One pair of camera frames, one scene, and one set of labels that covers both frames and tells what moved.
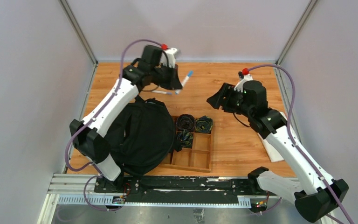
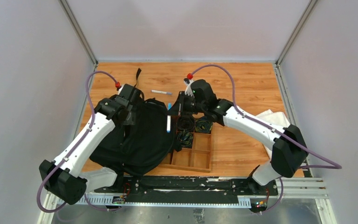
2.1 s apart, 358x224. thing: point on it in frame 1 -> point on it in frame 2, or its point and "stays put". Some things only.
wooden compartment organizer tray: x=198 y=158 stays put
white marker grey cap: x=161 y=92 stays put
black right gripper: x=227 y=91 -> x=183 y=96
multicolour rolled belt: x=186 y=138 stays put
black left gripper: x=168 y=75 -> x=137 y=101
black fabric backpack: x=145 y=139 stays put
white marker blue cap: x=185 y=80 -> x=168 y=123
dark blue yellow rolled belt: x=203 y=124 stays put
